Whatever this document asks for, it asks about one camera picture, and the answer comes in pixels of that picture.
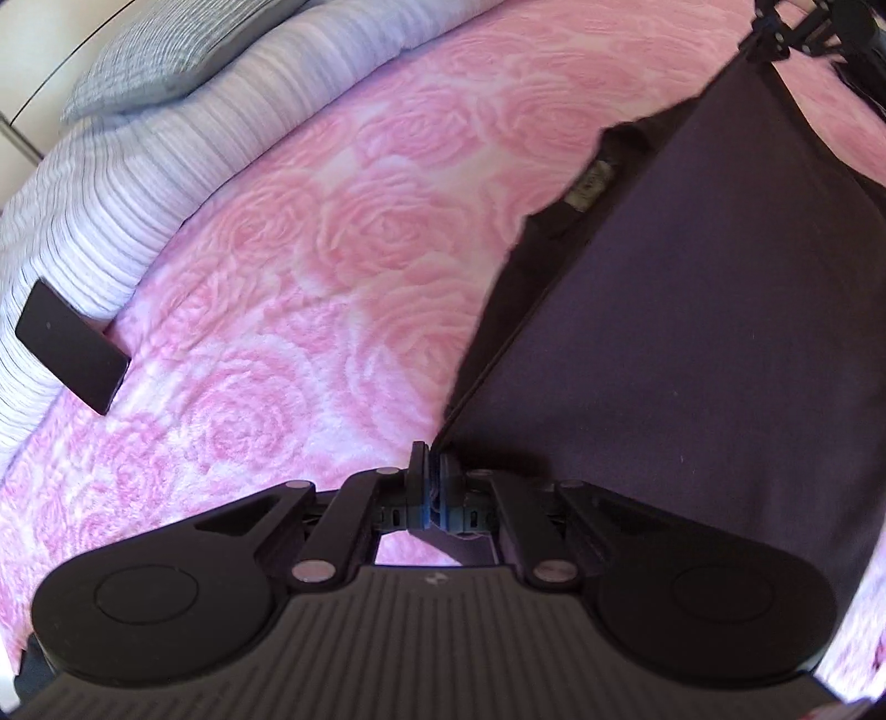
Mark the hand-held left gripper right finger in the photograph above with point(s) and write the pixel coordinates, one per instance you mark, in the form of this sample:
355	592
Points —
446	493

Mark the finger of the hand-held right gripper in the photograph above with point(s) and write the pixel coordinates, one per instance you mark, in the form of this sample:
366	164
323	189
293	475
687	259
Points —
763	17
782	48

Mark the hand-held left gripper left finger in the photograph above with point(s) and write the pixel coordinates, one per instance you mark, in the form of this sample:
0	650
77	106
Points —
419	488

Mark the dark brown shirt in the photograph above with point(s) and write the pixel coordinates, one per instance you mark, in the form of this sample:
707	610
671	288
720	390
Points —
657	346

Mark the dark navy garment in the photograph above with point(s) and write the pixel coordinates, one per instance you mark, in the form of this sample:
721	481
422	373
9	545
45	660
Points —
865	83

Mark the pink rose blanket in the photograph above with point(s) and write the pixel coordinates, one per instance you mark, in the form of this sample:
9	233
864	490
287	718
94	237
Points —
311	242

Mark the black smartphone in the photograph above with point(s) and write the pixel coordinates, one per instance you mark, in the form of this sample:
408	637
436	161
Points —
73	346

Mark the striped grey quilt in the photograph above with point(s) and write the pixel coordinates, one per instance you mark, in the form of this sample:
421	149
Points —
138	208

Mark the grey checked pillow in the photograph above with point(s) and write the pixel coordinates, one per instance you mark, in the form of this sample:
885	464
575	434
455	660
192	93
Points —
152	62

